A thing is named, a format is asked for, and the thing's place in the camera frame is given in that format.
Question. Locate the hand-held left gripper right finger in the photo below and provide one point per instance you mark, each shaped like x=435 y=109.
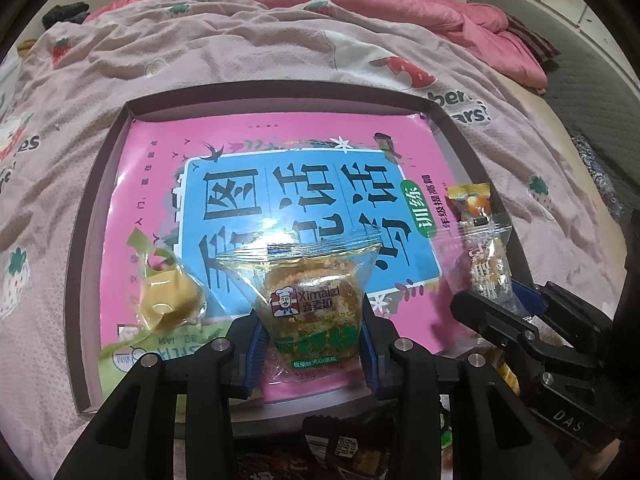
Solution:
x=370 y=355

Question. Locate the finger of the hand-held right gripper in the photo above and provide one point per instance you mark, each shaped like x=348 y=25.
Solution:
x=495 y=320
x=570 y=310

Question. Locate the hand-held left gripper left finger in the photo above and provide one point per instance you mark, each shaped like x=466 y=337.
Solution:
x=252 y=355

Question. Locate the clear nougat packet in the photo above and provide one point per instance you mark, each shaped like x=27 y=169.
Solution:
x=487 y=265

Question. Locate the clear brown cake packet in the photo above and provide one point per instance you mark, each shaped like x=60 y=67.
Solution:
x=305 y=300

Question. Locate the dark chocolate bar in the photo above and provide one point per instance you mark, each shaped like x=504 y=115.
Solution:
x=345 y=447

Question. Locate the pale green pastry packet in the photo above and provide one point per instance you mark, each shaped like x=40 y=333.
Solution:
x=165 y=300

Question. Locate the small yellow candy packet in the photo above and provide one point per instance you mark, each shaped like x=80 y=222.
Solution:
x=470 y=202

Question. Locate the dark shallow box tray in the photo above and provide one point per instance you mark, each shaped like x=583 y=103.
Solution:
x=107 y=170

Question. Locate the dark patterned cloth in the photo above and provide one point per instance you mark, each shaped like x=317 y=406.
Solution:
x=597 y=175

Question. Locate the pink and blue book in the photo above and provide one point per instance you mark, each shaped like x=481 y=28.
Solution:
x=300 y=195

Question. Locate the beige bed sheet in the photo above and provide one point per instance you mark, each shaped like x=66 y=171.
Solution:
x=555 y=115

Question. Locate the dark striped pillow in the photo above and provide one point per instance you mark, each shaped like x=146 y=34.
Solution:
x=537 y=40

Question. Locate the pink strawberry printed blanket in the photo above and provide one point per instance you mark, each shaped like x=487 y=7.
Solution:
x=280 y=45

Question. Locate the tan fuzzy cloth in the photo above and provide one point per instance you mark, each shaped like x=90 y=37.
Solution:
x=26 y=48

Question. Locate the dark clothes pile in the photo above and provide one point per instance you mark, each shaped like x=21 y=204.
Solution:
x=67 y=12

